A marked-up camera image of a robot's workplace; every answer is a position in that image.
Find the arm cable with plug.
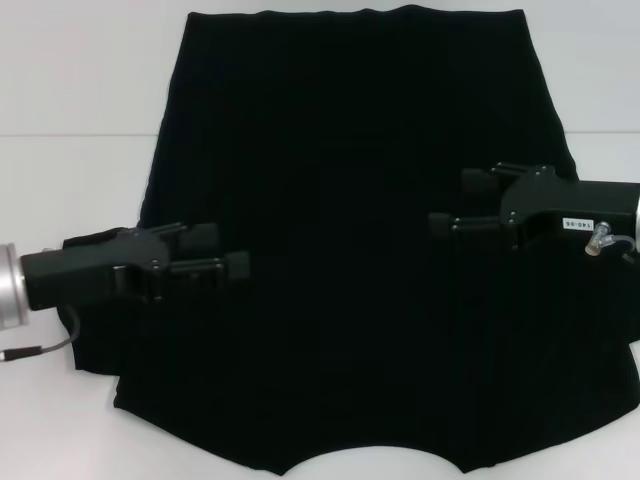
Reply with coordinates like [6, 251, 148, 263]
[0, 303, 80, 364]
[587, 221, 640, 264]

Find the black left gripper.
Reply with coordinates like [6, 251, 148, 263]
[19, 222, 251, 310]

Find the black shirt with FREE print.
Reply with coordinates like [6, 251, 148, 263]
[55, 4, 640, 478]

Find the left arm cable with plug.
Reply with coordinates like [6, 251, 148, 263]
[0, 303, 80, 364]

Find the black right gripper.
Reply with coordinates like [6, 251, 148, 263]
[428, 161, 640, 252]

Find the right arm cable with plug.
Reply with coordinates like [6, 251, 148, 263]
[587, 221, 640, 264]

